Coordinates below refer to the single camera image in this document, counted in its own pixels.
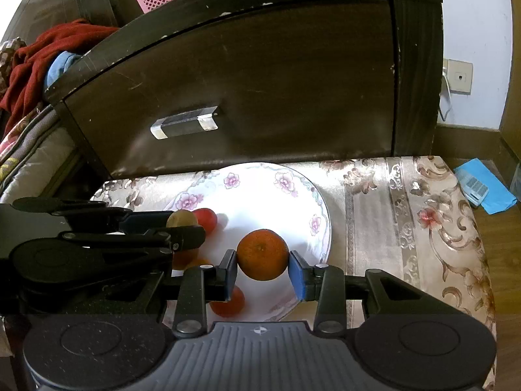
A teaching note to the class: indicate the patterned floral quilt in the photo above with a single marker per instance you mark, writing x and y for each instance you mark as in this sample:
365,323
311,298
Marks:
8,55

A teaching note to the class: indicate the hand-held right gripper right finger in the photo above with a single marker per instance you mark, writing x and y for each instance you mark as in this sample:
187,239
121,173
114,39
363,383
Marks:
297,277

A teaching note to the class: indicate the beige floral tablecloth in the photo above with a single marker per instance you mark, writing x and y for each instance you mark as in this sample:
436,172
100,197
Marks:
386,220

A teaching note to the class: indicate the small yellow-brown kiwi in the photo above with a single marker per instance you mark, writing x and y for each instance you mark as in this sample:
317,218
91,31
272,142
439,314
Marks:
183,218

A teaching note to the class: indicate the grey quilted mattress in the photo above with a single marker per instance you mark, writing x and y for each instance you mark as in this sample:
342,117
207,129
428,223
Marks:
36,159

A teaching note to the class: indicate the white wall socket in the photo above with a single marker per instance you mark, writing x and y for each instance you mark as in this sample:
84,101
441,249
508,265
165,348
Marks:
460,76

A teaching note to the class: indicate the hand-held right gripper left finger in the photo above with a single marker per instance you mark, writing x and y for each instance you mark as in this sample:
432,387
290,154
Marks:
230,273

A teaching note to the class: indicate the brown wooden cabinet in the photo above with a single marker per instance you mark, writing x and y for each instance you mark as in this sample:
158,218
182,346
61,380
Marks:
512,110

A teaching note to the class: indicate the blue packet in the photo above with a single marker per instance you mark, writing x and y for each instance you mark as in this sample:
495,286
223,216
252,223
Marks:
494,195

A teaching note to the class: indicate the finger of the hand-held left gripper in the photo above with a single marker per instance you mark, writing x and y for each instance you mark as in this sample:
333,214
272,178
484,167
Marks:
183,239
146,220

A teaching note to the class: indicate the dark wooden nightstand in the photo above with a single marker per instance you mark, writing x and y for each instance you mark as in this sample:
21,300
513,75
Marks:
264,89

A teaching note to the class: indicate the white floral plate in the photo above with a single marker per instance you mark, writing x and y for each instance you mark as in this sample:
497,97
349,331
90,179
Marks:
264,199

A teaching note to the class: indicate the orange tangerine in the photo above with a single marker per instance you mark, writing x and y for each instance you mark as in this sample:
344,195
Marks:
185,258
262,254

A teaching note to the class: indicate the red cherry tomato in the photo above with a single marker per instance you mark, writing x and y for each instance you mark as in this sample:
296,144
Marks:
206,218
232,303

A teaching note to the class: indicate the red cloth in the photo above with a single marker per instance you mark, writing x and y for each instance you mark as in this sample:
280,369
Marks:
40,57

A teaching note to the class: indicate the blue cloth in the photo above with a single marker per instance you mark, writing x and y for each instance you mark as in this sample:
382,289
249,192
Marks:
61,67

